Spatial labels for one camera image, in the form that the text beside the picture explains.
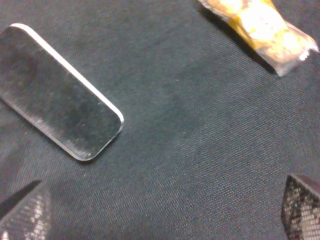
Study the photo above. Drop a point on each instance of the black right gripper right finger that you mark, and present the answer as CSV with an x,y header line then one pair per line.
x,y
300,210

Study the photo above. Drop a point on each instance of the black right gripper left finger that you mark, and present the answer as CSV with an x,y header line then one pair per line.
x,y
26,215

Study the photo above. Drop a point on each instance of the black white board eraser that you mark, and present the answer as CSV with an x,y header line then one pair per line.
x,y
47,91

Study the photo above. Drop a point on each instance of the gold wrapped chocolate pack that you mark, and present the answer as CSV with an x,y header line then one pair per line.
x,y
261,26

